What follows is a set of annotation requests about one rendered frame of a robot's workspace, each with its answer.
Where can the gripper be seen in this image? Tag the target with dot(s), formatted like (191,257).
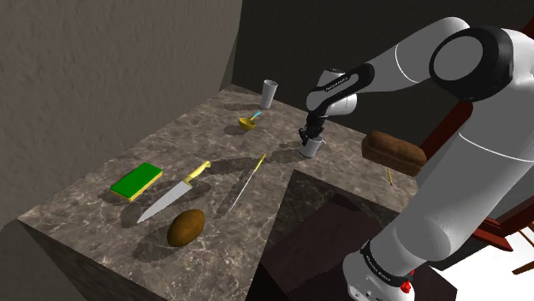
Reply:
(313,126)

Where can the white mug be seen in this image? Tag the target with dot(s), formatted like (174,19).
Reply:
(311,147)

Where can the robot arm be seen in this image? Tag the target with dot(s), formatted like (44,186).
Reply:
(467,175)

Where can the tall white cup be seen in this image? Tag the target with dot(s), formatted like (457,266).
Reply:
(268,94)

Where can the brown bread loaf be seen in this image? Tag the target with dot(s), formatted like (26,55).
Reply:
(392,152)

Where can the yellow pencil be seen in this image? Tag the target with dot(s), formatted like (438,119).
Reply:
(390,176)

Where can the brown potato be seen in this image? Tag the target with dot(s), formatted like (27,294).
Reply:
(186,228)

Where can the green and yellow sponge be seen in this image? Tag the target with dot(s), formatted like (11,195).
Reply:
(136,181)

